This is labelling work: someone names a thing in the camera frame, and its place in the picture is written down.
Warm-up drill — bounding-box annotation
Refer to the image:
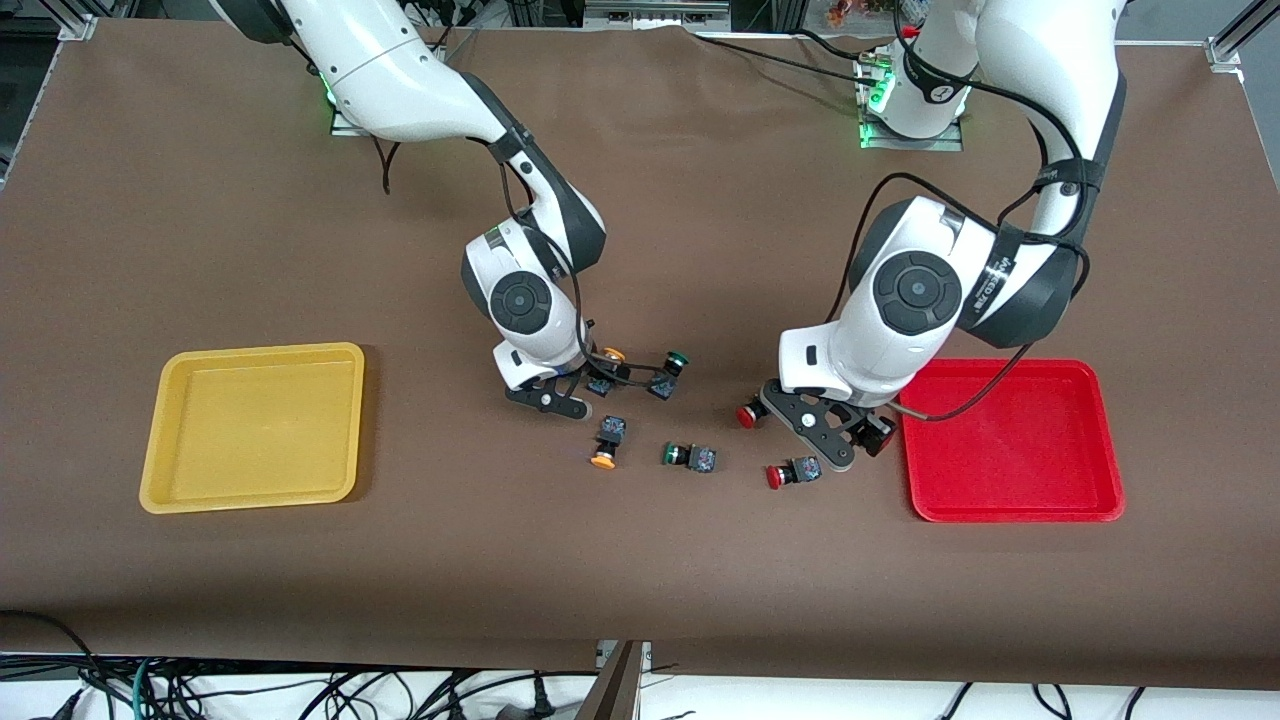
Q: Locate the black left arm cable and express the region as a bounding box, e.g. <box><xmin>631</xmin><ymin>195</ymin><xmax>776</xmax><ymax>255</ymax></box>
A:
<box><xmin>825</xmin><ymin>60</ymin><xmax>1096</xmax><ymax>423</ymax></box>

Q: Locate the grey background equipment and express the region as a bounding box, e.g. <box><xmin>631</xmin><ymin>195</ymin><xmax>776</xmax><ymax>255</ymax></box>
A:
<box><xmin>585</xmin><ymin>0</ymin><xmax>731</xmax><ymax>26</ymax></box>

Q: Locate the green push button switch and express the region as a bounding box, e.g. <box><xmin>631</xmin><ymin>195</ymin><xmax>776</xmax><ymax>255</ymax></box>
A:
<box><xmin>660</xmin><ymin>441</ymin><xmax>718</xmax><ymax>475</ymax></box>
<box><xmin>647</xmin><ymin>350</ymin><xmax>693</xmax><ymax>403</ymax></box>

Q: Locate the black cable bundle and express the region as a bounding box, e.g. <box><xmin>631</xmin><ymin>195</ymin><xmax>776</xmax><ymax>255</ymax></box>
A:
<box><xmin>0</xmin><ymin>608</ymin><xmax>561</xmax><ymax>720</ymax></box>

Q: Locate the yellow push button switch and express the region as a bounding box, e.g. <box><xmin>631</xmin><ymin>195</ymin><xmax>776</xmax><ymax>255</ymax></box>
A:
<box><xmin>585</xmin><ymin>346</ymin><xmax>628</xmax><ymax>397</ymax></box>
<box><xmin>588</xmin><ymin>415</ymin><xmax>629</xmax><ymax>471</ymax></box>

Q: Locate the red plastic tray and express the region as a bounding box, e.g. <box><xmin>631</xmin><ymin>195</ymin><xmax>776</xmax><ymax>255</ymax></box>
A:
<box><xmin>898</xmin><ymin>358</ymin><xmax>1128</xmax><ymax>524</ymax></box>

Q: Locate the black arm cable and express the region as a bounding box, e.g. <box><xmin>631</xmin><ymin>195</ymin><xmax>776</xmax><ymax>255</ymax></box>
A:
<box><xmin>370</xmin><ymin>125</ymin><xmax>681</xmax><ymax>391</ymax></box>
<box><xmin>825</xmin><ymin>60</ymin><xmax>1096</xmax><ymax>423</ymax></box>

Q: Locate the brown wooden board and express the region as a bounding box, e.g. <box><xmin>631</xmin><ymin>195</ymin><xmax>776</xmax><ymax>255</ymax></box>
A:
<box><xmin>575</xmin><ymin>640</ymin><xmax>646</xmax><ymax>720</ymax></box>

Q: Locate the black cable on table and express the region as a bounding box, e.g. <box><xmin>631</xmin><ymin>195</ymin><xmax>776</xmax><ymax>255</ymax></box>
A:
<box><xmin>685</xmin><ymin>28</ymin><xmax>881</xmax><ymax>91</ymax></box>

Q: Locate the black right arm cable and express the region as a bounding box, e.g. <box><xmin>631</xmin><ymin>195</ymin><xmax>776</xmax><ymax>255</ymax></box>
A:
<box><xmin>370</xmin><ymin>125</ymin><xmax>681</xmax><ymax>391</ymax></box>

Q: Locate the colourful background item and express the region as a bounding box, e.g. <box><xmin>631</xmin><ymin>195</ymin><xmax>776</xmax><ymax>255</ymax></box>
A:
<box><xmin>825</xmin><ymin>0</ymin><xmax>906</xmax><ymax>29</ymax></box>

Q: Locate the brown table cover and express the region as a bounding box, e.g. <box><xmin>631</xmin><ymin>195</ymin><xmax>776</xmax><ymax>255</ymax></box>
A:
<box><xmin>0</xmin><ymin>20</ymin><xmax>1280</xmax><ymax>691</ymax></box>

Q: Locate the yellow plastic tray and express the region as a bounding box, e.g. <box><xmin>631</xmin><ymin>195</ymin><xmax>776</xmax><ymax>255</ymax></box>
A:
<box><xmin>138</xmin><ymin>342</ymin><xmax>367</xmax><ymax>516</ymax></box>

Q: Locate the small metal bracket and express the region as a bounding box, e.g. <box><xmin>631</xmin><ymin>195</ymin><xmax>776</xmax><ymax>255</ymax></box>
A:
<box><xmin>597</xmin><ymin>640</ymin><xmax>653</xmax><ymax>673</ymax></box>

